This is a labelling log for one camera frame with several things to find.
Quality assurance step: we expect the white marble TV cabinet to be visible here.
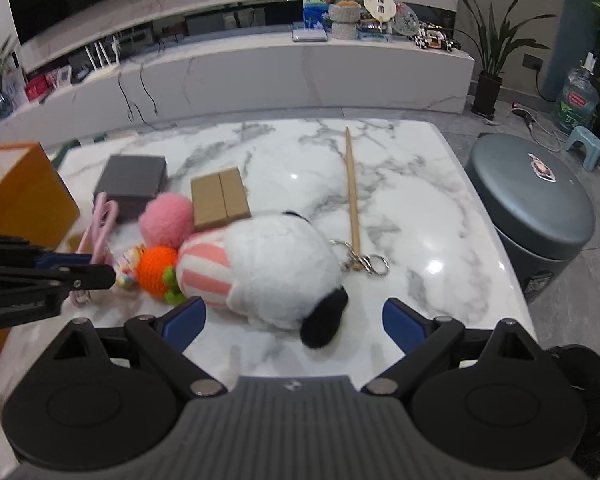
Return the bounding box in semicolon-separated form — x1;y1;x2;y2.
0;0;476;147

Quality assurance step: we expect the small blue plastic stool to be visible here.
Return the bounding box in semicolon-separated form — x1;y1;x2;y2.
564;126;600;172

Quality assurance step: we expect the large water bottle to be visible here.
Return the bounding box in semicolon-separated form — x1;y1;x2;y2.
552;52;600;134

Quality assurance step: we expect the white round hand fan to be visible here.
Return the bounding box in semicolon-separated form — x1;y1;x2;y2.
362;0;396;29

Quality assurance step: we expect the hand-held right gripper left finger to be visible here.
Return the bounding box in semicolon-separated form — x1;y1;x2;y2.
49;296;228;400

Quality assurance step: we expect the long wooden stick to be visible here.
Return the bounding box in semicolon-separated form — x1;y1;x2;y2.
344;126;364;274

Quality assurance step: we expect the red box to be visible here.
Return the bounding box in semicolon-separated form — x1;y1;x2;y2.
25;72;57;105

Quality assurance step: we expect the white plush dog toy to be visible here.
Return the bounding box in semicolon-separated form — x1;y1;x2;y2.
175;208;350;350

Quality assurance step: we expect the white marble desktop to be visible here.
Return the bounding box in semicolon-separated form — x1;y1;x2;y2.
0;117;538;411

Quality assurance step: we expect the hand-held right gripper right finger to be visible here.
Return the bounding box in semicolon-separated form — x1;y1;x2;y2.
361;297;549;401

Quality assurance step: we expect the pink fluffy ball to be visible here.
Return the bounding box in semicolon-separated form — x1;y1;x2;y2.
138;192;197;251

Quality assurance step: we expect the brown cardboard box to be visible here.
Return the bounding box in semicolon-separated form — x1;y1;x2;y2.
190;166;252;234

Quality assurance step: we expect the grey round stool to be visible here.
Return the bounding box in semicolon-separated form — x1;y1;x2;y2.
465;132;597;306

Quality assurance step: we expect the black key fob with keyring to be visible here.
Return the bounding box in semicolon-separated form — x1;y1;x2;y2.
329;239;391;277

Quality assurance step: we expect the white router with antennas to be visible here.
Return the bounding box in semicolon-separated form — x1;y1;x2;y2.
81;32;125;84

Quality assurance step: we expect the checkered toy car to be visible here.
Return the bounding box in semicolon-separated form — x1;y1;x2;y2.
414;22;462;54

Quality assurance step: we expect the black furry item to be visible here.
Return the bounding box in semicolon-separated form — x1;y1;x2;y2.
545;344;600;477

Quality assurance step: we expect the black cable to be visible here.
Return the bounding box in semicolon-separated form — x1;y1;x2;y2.
138;61;161;117
115;66;137;122

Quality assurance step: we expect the translucent round hand fan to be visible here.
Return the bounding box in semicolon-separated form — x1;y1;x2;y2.
392;2;424;39

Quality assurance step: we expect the white flat device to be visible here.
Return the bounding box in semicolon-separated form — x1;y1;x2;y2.
292;25;329;43

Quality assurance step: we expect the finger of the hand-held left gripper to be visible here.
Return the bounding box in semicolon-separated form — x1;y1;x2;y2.
0;232;94;269
0;263;117;334

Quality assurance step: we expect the potted plant in black pot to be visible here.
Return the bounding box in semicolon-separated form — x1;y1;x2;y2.
447;0;557;121

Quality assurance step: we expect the orange storage box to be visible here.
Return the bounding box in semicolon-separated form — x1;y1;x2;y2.
0;142;81;398

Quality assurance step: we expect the woven white basket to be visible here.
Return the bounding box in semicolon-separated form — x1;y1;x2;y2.
329;0;364;41

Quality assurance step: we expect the small colourful toy figure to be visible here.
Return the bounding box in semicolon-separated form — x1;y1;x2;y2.
111;245;146;291

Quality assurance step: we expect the green and blue painting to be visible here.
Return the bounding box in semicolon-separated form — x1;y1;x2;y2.
302;0;337;31

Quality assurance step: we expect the dark grey square box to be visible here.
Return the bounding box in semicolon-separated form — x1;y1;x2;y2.
92;154;168;224

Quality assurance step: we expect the orange crochet toy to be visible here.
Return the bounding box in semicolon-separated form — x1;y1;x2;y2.
136;245;187;306

